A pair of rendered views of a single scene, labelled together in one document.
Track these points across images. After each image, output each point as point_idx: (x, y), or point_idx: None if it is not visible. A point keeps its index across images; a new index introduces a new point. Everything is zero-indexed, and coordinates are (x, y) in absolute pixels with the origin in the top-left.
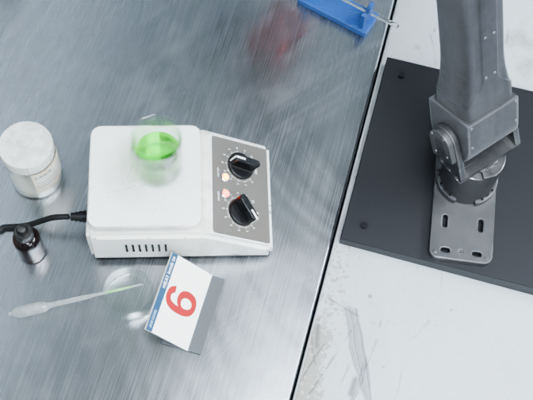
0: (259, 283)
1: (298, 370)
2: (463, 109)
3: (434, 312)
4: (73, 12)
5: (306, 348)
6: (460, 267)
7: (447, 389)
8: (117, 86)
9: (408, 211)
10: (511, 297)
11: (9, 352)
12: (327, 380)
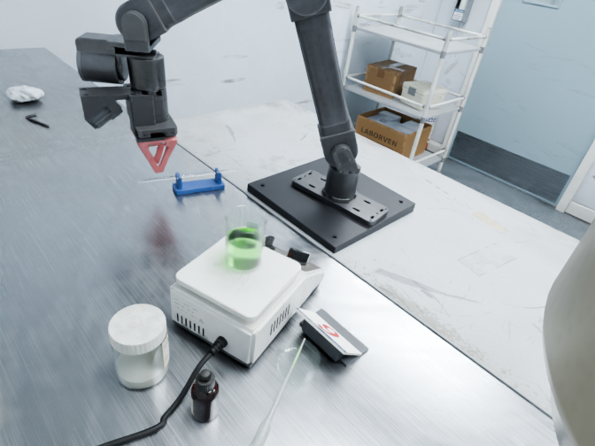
0: (336, 296)
1: None
2: (346, 121)
3: (397, 245)
4: (44, 275)
5: (391, 299)
6: (382, 220)
7: (444, 262)
8: (130, 284)
9: (339, 219)
10: (404, 220)
11: None
12: (417, 301)
